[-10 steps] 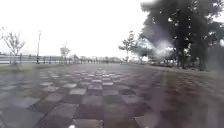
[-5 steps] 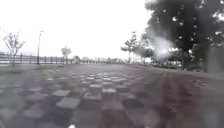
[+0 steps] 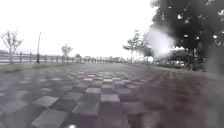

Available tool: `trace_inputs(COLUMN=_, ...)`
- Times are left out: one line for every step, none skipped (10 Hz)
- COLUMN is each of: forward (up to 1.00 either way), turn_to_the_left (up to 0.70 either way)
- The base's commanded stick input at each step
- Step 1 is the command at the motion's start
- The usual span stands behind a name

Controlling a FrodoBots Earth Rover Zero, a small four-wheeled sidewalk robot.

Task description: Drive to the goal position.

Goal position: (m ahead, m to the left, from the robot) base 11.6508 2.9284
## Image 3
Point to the tall slender tree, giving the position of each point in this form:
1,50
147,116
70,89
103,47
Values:
135,44

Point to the grass strip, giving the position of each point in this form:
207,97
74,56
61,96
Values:
23,67

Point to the robot's own part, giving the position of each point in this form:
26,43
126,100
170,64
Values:
71,126

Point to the large dark tree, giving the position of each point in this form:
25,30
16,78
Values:
190,23

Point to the grey checkered paved path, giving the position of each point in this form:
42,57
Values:
110,85

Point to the small thin tree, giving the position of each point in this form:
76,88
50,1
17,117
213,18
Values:
66,50

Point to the lamp pole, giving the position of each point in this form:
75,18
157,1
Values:
38,50

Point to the small bare tree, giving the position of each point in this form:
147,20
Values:
11,42

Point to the wooden rail fence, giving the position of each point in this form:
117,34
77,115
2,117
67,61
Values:
50,58

